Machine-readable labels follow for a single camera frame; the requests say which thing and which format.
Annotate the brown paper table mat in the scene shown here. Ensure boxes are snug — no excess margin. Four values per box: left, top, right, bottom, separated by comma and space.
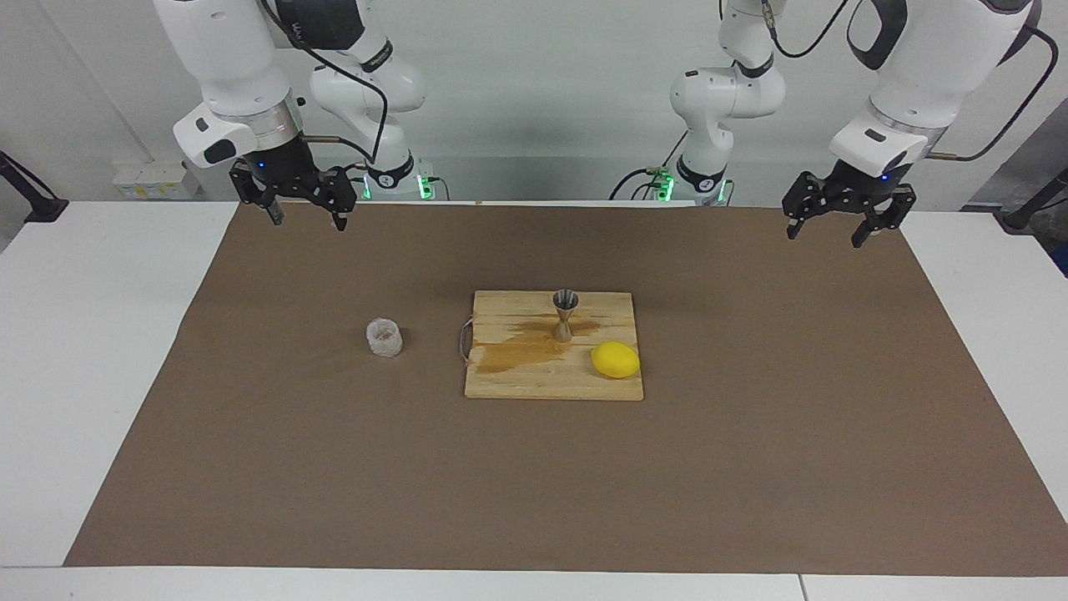
65, 202, 1068, 577

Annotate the black clamp stand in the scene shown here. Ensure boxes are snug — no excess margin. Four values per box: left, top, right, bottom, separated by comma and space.
1001, 167, 1068, 233
0, 150, 69, 224

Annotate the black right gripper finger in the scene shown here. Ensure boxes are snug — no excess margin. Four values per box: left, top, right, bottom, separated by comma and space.
229, 163, 285, 225
313, 166, 357, 232

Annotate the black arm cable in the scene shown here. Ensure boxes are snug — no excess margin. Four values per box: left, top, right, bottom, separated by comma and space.
761, 0, 1059, 164
259, 0, 391, 168

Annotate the wooden cutting board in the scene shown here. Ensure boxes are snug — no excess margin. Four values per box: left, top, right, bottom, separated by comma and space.
459, 290, 645, 402

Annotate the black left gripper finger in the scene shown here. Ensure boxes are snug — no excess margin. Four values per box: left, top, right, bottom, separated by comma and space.
782, 172, 834, 241
851, 184, 917, 249

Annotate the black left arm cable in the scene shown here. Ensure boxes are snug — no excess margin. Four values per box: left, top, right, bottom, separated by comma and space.
761, 0, 1059, 164

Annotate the small clear glass cup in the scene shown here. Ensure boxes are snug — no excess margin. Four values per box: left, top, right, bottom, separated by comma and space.
365, 317, 404, 359

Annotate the yellow lemon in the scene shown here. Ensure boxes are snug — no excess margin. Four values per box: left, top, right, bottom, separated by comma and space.
591, 341, 642, 380

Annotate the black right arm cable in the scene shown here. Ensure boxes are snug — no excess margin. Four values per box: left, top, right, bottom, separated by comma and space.
259, 0, 391, 168

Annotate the steel double jigger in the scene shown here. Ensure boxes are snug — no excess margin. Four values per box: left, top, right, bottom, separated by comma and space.
552, 289, 581, 343

